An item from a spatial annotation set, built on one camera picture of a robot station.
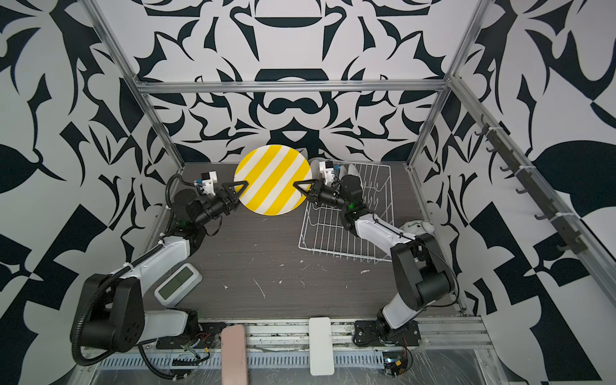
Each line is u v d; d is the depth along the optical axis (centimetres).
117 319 42
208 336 72
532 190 55
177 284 79
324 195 73
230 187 73
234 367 67
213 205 70
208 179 75
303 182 78
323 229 94
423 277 45
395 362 71
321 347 69
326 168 77
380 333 66
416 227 85
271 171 79
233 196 72
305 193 75
